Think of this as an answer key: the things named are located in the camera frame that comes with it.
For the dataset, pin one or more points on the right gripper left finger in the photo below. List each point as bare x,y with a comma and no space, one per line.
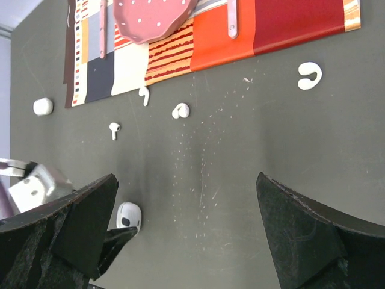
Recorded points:
61,244

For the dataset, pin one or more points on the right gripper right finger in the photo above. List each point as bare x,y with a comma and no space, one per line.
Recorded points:
316,246

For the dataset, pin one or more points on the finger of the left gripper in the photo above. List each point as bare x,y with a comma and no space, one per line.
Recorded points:
113,243

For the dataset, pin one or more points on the white charging case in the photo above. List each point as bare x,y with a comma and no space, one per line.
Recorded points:
129,216

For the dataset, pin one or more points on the white stem earbud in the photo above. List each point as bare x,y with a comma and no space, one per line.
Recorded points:
145,94
115,128

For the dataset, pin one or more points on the closed white earbud case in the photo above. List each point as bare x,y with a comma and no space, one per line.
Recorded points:
43,107

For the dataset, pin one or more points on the white hook earbud middle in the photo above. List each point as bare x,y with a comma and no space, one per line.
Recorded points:
181,110

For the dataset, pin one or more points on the white hook earbud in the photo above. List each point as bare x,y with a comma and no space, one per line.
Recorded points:
311,73
181,110

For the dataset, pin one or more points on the white hook earbud right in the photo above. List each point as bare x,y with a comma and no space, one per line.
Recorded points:
311,73

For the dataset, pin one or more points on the pink dotted plate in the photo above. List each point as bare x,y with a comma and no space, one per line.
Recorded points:
148,21

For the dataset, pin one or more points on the patchwork colourful placemat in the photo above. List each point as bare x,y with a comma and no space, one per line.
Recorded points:
200,43

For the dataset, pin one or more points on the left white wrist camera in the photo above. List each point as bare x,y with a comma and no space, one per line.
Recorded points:
37,185

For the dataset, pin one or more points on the pink handled fork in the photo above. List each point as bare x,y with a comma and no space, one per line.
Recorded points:
102,28

